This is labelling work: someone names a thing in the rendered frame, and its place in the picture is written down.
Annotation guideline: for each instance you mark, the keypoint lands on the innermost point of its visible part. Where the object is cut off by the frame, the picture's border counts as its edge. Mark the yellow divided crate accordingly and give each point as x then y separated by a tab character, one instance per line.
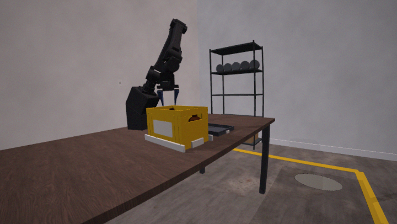
174	125

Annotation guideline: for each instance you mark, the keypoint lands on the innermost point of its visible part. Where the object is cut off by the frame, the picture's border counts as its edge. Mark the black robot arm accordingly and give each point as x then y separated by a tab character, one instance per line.
168	60

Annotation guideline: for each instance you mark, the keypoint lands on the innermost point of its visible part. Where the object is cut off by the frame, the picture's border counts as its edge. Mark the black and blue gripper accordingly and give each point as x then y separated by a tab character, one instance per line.
169	88

